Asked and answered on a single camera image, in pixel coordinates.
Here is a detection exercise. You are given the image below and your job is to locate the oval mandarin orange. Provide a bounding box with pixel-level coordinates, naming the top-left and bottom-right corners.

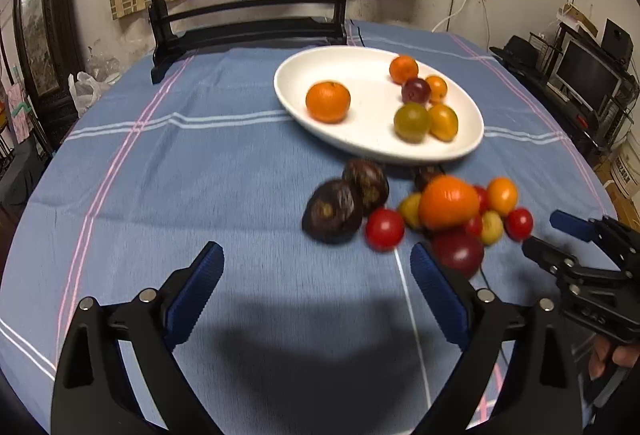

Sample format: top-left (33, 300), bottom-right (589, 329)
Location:
top-left (486, 177), bottom-right (518, 217)

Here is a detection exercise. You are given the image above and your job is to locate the white oval plate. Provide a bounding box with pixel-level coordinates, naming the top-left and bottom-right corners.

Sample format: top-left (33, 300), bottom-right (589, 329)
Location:
top-left (273, 46), bottom-right (485, 165)

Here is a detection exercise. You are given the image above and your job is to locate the dark passion fruit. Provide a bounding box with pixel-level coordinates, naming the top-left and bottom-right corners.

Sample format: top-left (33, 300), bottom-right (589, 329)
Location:
top-left (342, 158), bottom-right (390, 216)
top-left (300, 179), bottom-right (363, 244)
top-left (412, 165), bottom-right (445, 192)

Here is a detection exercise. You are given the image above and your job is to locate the dark purple plum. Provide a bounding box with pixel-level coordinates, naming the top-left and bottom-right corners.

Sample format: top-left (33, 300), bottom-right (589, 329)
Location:
top-left (431, 231), bottom-right (485, 279)
top-left (401, 77), bottom-right (431, 106)

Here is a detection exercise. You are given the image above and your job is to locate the large orange yellow fruit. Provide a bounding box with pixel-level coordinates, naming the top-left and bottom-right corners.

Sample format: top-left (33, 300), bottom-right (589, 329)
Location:
top-left (428, 103), bottom-right (459, 142)

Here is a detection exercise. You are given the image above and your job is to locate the small orange kumquat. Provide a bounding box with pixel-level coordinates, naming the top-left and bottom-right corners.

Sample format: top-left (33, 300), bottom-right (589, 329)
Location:
top-left (425, 75), bottom-right (448, 104)

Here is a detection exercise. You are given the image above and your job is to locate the white plastic bag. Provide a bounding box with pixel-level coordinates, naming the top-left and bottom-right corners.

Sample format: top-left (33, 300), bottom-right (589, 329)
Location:
top-left (67, 72), bottom-right (122, 117)

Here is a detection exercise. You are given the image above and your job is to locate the small yellow fruit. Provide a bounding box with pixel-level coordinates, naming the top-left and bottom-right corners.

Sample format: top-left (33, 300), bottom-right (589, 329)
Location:
top-left (397, 192), bottom-right (422, 230)
top-left (480, 210), bottom-right (503, 247)

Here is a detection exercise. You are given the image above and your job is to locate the computer monitor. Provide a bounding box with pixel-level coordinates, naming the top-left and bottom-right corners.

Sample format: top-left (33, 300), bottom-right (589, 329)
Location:
top-left (553, 37), bottom-right (622, 115)

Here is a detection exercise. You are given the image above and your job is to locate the person's right hand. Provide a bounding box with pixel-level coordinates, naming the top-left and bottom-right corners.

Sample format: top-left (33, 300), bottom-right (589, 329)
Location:
top-left (588, 335), bottom-right (640, 380)

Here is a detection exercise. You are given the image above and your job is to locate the tall mandarin orange top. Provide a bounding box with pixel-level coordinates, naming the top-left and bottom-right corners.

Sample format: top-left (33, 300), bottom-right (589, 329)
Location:
top-left (419, 175), bottom-right (480, 230)

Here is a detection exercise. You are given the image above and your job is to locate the green yellow round fruit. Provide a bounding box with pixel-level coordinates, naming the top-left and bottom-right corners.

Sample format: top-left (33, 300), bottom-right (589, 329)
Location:
top-left (394, 102), bottom-right (432, 143)

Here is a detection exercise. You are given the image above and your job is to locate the blue striped tablecloth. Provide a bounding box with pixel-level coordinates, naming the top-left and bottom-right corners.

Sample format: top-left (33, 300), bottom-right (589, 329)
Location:
top-left (0, 18), bottom-right (622, 435)

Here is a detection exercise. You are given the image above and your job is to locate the red cherry tomato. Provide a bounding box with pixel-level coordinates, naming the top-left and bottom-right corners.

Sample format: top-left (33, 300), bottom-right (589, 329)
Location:
top-left (504, 207), bottom-right (534, 242)
top-left (473, 184), bottom-right (489, 215)
top-left (364, 208), bottom-right (405, 252)
top-left (463, 215), bottom-right (483, 238)

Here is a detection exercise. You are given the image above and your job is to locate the dark framed painting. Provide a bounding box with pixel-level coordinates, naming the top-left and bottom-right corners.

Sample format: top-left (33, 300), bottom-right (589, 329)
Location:
top-left (12, 0), bottom-right (84, 116)

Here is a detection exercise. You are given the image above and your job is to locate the small orange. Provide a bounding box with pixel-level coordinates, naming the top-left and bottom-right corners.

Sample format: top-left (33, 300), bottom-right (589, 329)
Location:
top-left (390, 54), bottom-right (419, 85)

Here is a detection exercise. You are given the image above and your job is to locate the red cherry tomato back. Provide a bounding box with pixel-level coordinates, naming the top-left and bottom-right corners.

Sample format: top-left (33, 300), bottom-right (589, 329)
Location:
top-left (473, 184), bottom-right (489, 215)

